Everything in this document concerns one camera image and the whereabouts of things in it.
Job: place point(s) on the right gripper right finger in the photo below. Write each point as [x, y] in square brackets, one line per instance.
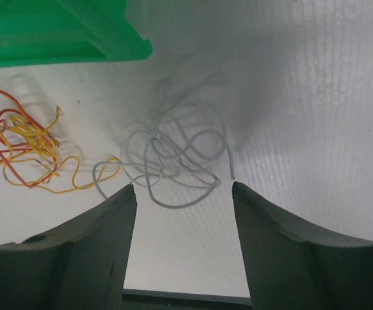
[291, 263]

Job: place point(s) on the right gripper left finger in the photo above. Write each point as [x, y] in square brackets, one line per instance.
[80, 264]

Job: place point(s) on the green compartment tray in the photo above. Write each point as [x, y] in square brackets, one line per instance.
[52, 32]

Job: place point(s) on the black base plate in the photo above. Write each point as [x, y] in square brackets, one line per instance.
[140, 300]

